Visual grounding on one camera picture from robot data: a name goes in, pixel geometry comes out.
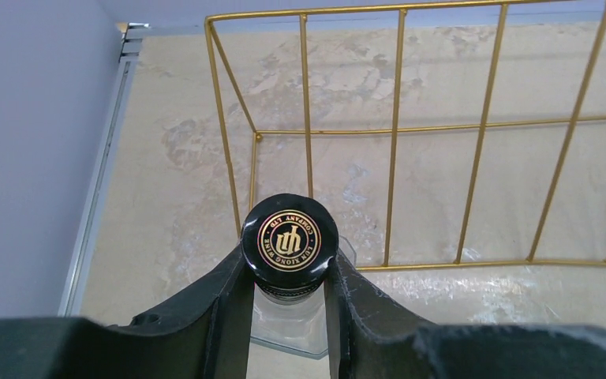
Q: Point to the aluminium table edge rail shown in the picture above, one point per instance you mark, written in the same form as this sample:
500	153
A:
84	247

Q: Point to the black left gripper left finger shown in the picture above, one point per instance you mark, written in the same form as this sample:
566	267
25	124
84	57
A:
200	332

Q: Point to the gold wire wine rack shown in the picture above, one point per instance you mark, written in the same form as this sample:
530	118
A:
217	56

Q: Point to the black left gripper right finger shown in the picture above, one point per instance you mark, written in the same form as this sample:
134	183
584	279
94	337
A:
370	335

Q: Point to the clear liquor bottle black cap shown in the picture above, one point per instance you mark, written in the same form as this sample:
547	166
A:
289	241

